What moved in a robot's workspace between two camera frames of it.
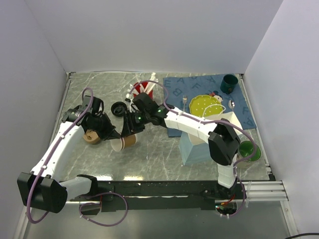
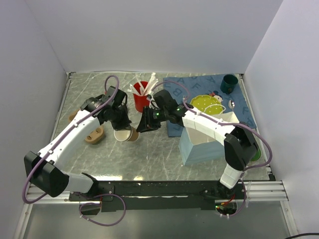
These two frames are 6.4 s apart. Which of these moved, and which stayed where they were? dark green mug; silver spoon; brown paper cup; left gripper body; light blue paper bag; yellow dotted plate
Moved: brown paper cup; left gripper body
Stayed: silver spoon; dark green mug; yellow dotted plate; light blue paper bag
